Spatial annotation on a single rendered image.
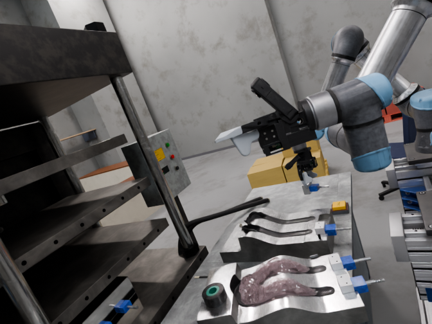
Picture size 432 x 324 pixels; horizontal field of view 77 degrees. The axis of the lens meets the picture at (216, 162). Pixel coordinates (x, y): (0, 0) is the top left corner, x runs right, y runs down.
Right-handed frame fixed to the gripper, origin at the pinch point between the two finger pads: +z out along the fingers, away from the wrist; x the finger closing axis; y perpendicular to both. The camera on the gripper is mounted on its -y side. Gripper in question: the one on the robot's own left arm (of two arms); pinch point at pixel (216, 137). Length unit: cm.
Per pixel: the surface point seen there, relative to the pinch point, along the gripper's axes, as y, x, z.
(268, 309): 55, 19, 5
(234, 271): 50, 38, 15
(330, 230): 49, 49, -24
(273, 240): 50, 55, -1
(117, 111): -180, 725, 342
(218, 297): 49, 23, 20
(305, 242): 51, 48, -13
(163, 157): 0, 101, 47
